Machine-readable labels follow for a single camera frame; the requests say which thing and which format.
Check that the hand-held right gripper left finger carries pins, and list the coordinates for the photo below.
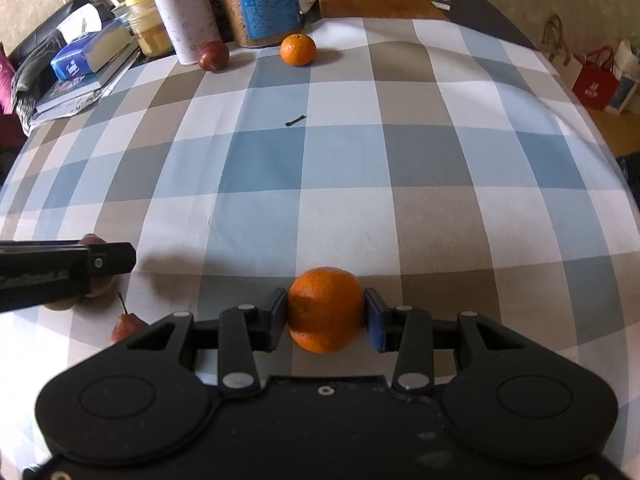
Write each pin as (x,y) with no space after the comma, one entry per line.
(274,320)

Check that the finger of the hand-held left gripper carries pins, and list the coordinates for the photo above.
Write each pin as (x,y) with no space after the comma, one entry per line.
(112,259)

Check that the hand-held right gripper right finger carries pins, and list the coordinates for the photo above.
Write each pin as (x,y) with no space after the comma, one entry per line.
(375,322)

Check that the orange mandarin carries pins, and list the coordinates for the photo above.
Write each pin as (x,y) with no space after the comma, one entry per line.
(325,310)
(298,50)

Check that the red stemmed passion fruit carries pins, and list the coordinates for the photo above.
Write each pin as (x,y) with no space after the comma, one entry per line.
(122,329)

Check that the checked tablecloth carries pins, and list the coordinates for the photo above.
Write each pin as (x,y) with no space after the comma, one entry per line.
(400,185)

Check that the grey magazine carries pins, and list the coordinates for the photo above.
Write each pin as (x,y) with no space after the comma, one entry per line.
(65,110)

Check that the stack of books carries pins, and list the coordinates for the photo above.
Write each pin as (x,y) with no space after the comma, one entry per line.
(85,87)

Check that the grey jacket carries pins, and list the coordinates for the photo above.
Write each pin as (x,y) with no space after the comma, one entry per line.
(30,85)

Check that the small black twig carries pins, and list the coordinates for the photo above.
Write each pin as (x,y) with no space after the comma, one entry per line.
(296,121)

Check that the blue tissue pack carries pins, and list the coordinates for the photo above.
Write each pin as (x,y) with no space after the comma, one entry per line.
(80,55)

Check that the large pink cushion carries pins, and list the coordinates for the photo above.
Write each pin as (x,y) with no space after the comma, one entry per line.
(4,80)

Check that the small dark passion fruit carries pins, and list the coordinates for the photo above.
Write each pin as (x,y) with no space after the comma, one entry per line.
(213,56)

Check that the yellow-lid glass jar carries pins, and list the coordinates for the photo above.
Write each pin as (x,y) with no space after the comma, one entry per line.
(150,30)

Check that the black leather sofa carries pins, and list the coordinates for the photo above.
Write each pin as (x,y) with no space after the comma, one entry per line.
(42,30)

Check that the white thermos purple lid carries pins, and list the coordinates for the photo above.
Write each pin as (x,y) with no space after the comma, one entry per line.
(180,15)

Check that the glass cereal jar blue label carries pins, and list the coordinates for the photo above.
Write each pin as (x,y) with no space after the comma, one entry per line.
(260,5)

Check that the wooden cutting board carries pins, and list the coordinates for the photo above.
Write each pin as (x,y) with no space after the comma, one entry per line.
(380,4)

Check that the red paper bag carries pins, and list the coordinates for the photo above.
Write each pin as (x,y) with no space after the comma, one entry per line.
(592,82)

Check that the beige paper bag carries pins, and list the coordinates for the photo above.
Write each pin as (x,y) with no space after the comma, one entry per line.
(562,55)

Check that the white paper bag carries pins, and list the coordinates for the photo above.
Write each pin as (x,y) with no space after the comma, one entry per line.
(625,85)

